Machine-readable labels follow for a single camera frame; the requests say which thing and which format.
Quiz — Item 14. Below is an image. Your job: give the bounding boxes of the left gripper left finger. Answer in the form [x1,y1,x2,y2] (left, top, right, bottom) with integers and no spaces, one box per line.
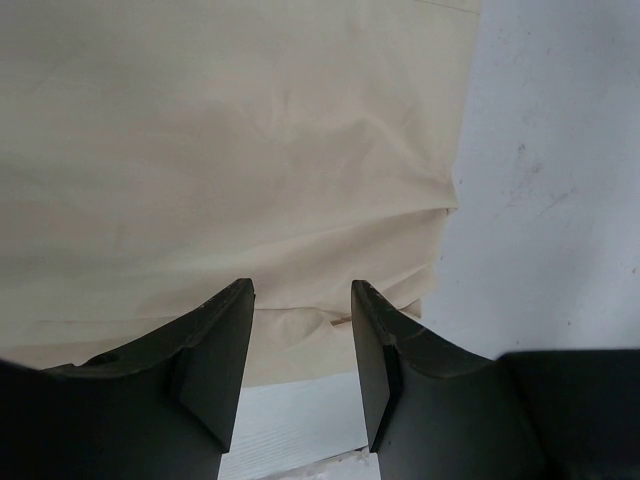
[1,279,255,479]

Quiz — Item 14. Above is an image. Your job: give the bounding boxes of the beige trousers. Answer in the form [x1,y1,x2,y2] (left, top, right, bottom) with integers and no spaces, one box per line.
[1,1,481,386]

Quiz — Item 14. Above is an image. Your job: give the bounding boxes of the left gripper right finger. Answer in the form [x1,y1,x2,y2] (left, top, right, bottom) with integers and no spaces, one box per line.
[351,280,639,480]

